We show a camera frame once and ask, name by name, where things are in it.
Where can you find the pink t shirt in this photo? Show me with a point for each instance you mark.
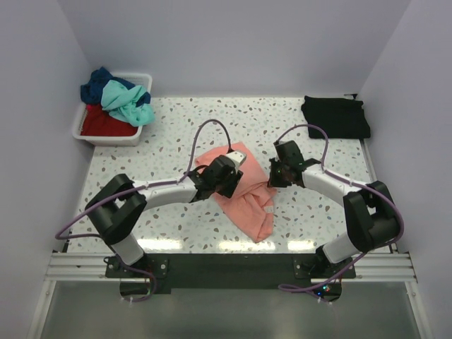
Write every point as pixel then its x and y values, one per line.
pixel 251 206

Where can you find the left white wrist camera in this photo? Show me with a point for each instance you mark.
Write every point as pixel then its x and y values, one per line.
pixel 238 157

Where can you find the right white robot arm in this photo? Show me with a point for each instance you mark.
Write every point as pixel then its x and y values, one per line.
pixel 371 217

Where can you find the aluminium frame rail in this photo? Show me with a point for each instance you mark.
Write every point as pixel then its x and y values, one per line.
pixel 285 268

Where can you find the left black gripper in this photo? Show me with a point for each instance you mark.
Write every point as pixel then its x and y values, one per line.
pixel 234 178

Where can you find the navy blue t shirt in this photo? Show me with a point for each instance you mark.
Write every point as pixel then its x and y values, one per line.
pixel 91 92

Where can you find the teal t shirt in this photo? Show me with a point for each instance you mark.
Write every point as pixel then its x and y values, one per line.
pixel 131 106

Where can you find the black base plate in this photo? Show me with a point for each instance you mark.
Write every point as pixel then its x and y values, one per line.
pixel 150 284

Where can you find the folded black t shirt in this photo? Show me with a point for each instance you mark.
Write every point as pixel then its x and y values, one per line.
pixel 338 117

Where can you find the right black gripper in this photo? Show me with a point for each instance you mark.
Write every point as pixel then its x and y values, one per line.
pixel 272 181

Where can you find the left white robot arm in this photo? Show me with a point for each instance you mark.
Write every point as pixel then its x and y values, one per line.
pixel 115 210

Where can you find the red t shirt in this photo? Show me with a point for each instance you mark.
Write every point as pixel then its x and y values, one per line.
pixel 98 122

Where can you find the white plastic laundry basket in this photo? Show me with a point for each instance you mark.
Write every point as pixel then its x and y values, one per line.
pixel 133 140

